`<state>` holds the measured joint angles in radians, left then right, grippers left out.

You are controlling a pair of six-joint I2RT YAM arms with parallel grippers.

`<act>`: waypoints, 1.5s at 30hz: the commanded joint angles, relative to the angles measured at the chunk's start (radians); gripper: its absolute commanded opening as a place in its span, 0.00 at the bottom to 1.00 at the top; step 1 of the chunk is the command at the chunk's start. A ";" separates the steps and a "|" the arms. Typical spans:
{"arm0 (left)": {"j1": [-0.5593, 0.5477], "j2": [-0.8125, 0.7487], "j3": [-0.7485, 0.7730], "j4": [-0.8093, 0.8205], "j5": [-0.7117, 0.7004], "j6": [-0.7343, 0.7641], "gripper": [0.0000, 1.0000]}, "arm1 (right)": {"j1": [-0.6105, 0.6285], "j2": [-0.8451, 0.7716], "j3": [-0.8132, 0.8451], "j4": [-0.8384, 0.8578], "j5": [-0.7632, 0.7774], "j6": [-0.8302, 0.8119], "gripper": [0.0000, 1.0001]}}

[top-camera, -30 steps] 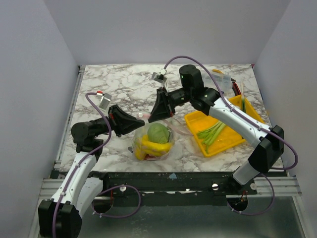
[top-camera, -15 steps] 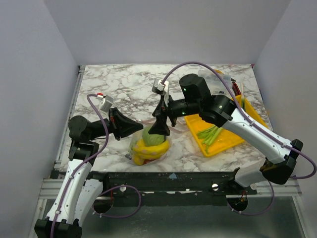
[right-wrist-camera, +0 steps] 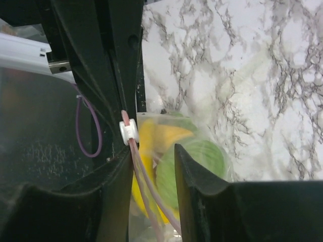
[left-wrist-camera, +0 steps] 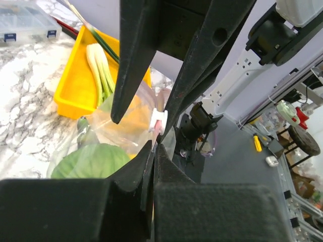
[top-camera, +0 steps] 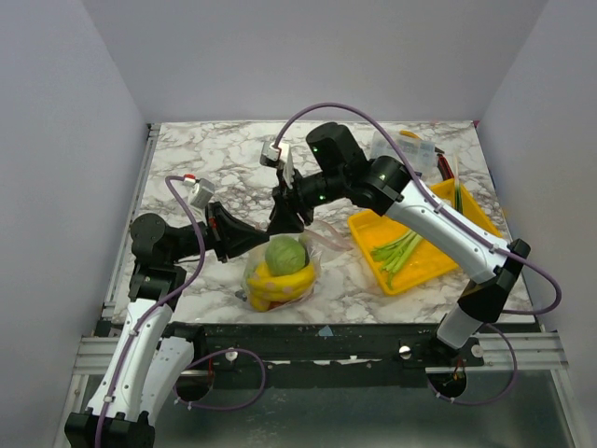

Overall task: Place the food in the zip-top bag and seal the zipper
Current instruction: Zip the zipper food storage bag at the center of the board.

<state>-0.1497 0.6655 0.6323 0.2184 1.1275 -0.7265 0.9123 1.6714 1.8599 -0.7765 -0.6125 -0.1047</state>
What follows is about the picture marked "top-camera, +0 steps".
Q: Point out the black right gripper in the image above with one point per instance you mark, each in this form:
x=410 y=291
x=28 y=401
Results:
x=289 y=198

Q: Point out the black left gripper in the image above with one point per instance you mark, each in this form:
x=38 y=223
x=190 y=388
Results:
x=229 y=235

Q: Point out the green toy cabbage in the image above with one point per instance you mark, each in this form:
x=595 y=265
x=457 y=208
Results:
x=285 y=255

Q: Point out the clear zip top bag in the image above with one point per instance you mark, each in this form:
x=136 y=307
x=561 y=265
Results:
x=324 y=242

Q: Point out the yellow toy banana bunch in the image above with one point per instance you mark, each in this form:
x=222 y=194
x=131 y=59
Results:
x=265 y=291

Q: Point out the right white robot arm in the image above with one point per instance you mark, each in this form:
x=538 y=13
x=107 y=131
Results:
x=385 y=186

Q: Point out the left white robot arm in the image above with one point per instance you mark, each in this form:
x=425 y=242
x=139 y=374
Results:
x=152 y=352

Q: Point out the yellow plastic tray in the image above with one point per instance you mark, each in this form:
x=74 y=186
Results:
x=426 y=262

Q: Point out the green toy celery stalks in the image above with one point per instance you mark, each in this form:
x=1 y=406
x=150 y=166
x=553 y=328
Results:
x=394 y=255

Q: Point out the black mounting base bar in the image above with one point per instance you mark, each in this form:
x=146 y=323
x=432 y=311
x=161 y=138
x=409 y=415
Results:
x=246 y=356

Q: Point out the clear plastic organizer box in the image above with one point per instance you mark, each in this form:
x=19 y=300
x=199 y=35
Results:
x=421 y=154

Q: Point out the red black pliers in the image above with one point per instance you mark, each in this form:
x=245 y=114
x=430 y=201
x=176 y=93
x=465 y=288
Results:
x=444 y=166

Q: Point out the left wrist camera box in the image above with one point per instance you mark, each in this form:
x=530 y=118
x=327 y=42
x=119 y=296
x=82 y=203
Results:
x=201 y=194

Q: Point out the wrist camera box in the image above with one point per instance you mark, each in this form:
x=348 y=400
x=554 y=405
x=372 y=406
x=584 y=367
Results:
x=280 y=158
x=201 y=194

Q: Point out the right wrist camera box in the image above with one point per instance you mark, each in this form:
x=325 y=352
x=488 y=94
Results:
x=280 y=158

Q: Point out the yellow handled tool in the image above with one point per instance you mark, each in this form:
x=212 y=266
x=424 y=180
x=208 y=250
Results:
x=409 y=134

